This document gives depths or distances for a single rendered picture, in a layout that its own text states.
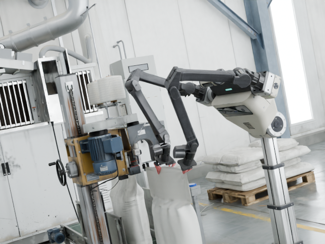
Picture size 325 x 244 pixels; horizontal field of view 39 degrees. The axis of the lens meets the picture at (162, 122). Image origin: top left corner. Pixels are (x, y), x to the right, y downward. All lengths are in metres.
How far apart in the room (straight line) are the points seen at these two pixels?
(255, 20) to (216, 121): 2.07
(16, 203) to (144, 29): 3.67
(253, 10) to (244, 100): 6.46
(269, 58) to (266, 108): 6.03
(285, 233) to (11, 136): 3.63
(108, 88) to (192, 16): 5.59
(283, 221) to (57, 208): 3.47
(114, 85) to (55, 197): 3.12
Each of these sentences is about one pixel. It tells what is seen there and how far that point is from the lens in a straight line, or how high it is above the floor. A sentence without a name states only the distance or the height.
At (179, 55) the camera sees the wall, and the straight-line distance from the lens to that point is 8.10.
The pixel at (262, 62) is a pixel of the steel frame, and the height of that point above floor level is 1.78.
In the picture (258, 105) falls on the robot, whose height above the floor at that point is 1.34.
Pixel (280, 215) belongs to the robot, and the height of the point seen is 0.64.
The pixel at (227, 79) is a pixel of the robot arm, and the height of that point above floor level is 1.52.
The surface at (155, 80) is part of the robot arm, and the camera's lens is 2.88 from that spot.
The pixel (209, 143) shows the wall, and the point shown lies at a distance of 8.27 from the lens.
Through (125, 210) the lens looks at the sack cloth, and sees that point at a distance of 3.52.
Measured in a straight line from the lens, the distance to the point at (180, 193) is 2.87.
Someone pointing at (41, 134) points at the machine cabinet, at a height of 1.33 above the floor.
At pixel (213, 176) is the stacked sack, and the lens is 6.21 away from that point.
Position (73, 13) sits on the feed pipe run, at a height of 2.63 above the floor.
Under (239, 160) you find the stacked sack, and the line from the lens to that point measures 5.70.
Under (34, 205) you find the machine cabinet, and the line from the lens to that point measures 5.80.
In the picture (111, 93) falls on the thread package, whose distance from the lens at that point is 2.93.
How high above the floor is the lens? 1.49
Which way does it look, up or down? 3 degrees down
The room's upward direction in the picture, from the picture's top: 11 degrees counter-clockwise
